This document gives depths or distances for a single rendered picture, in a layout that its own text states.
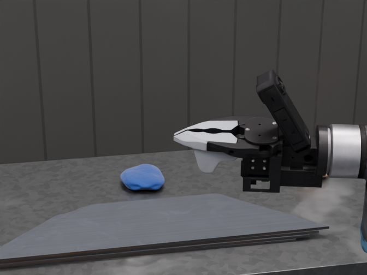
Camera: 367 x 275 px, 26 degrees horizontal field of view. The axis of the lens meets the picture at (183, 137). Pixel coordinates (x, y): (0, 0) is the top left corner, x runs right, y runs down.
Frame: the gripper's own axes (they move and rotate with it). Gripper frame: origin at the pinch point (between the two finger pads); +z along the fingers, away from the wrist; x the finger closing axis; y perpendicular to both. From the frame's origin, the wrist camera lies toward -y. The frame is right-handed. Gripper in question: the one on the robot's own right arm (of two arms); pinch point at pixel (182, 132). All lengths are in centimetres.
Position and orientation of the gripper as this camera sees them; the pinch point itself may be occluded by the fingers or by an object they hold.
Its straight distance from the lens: 111.4
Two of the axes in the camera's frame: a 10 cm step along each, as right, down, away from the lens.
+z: -10.0, -0.3, 0.8
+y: 0.1, 8.6, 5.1
